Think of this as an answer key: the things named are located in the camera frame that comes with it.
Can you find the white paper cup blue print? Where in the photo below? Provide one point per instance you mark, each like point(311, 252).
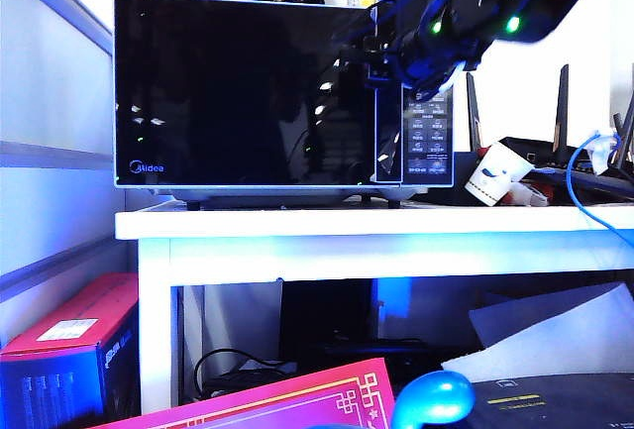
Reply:
point(493, 176)

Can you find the black glass microwave door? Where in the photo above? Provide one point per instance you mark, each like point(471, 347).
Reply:
point(238, 92)

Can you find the white paper sheet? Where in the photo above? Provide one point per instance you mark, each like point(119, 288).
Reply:
point(560, 345)

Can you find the white table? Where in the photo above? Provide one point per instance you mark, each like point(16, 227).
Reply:
point(347, 255)

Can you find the glossy blue rounded object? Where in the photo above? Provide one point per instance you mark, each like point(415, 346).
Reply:
point(436, 394)

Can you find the pink box with gold pattern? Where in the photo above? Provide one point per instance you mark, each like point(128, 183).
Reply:
point(297, 399)

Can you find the black router with antennas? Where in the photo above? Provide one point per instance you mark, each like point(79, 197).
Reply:
point(550, 151)

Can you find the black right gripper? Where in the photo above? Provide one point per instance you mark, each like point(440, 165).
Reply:
point(426, 62)

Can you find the frosted partition with grey frame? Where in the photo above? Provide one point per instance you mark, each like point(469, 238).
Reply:
point(49, 102)

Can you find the red and blue cardboard box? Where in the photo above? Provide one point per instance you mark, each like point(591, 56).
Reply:
point(49, 379)

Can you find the small red and white item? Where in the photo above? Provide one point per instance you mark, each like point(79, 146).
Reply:
point(529, 195)

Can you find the large black box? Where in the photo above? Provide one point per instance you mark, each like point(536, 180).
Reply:
point(324, 310)

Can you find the black box with yellow stripe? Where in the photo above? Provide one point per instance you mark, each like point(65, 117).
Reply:
point(569, 404)

